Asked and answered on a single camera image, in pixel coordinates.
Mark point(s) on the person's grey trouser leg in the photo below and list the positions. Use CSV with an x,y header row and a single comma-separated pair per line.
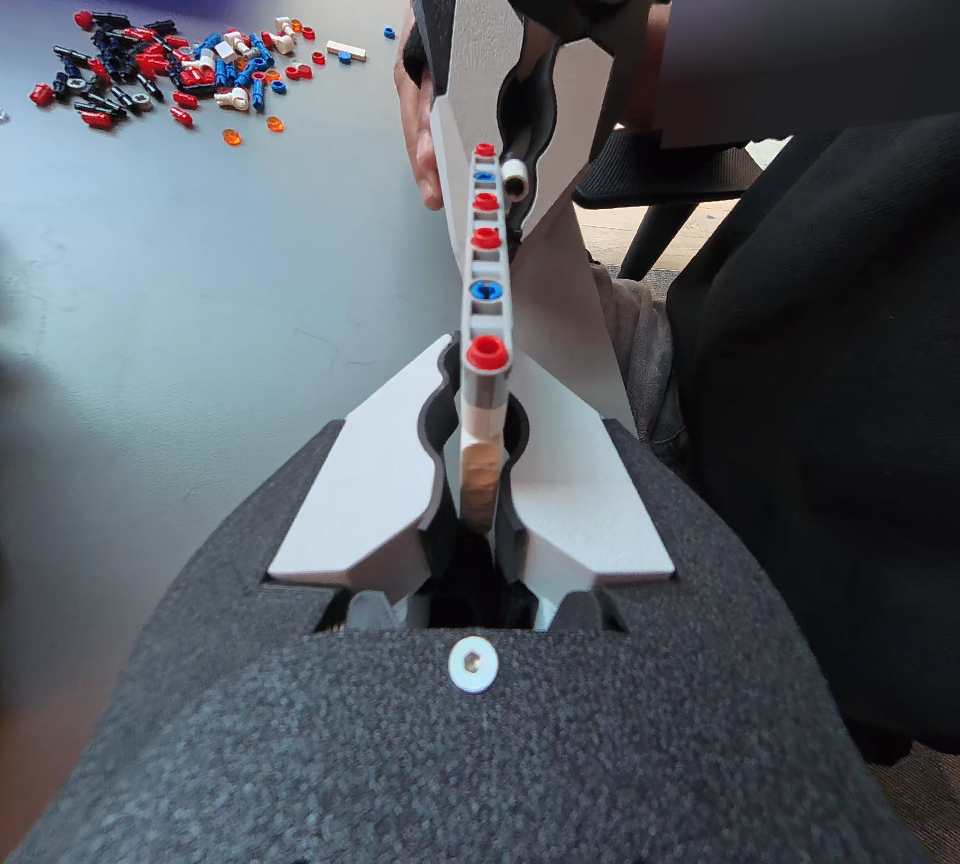
x,y
637,354

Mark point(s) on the person's right hand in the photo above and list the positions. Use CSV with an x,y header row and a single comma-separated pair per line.
x,y
420,137

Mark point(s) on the white grey lego panel assembly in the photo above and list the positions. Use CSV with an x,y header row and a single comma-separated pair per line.
x,y
484,324

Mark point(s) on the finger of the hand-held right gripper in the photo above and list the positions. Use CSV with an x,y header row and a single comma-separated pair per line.
x,y
592,99
469,69

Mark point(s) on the pile of small lego pieces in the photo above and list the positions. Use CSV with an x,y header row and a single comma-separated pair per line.
x,y
165,69

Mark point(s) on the white lego pin connector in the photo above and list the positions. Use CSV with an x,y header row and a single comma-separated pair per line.
x,y
517,178

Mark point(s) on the person's black top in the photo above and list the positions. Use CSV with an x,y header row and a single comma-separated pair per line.
x,y
825,392

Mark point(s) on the person's right forearm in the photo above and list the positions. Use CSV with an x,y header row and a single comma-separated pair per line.
x,y
645,77

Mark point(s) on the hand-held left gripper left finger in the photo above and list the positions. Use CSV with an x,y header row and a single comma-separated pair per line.
x,y
352,504

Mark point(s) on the tan lego plate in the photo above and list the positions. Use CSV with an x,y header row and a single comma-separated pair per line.
x,y
346,51

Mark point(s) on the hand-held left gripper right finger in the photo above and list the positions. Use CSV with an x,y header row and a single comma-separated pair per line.
x,y
585,504

